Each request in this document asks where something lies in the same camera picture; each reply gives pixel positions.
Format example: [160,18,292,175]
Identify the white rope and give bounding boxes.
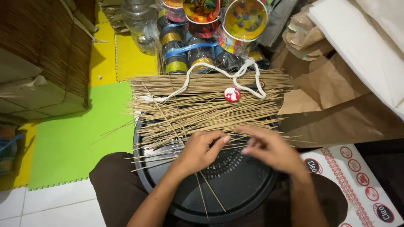
[139,58,267,103]

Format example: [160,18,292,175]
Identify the yellow colourful bowl in plastic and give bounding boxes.
[218,0,269,55]

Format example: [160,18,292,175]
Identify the yellow foam floor mat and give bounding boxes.
[0,122,38,191]
[90,11,117,87]
[115,33,158,83]

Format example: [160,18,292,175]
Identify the pile of bamboo sticks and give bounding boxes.
[87,68,317,173]

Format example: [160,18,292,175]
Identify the stack of brown wrapped bundles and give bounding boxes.
[0,0,99,121]

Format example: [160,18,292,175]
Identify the stack of white paper sheets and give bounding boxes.
[307,0,404,121]

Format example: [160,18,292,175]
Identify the red yellow colourful bowl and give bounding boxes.
[182,0,221,25]

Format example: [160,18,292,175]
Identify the thin bamboo stick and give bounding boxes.
[199,171,227,212]
[195,172,209,221]

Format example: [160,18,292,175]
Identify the person's brown trousers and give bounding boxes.
[89,152,348,227]

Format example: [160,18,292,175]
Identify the white cardboard box red print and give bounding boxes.
[299,143,404,227]

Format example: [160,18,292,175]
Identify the clear plastic bottle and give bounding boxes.
[121,0,159,56]

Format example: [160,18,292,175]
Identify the black orange scissors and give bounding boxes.
[245,80,266,94]

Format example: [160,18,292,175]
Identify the black round perforated tray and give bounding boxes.
[132,116,280,224]

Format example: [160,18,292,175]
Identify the bundle of black gold rolls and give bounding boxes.
[156,9,271,75]

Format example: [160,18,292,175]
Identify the heap of flat cardboard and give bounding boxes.
[97,0,127,34]

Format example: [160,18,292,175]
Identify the blue plastic bag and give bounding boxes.
[0,124,26,177]

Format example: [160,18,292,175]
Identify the red and white round cap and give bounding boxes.
[224,87,242,103]

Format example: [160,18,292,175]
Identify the heap of brown paper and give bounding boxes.
[271,3,404,149]

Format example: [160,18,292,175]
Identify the person's left hand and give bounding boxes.
[172,129,231,180]

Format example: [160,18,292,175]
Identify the person's right hand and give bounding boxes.
[235,126,309,182]

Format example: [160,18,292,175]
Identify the green foam floor mat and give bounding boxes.
[28,81,137,191]

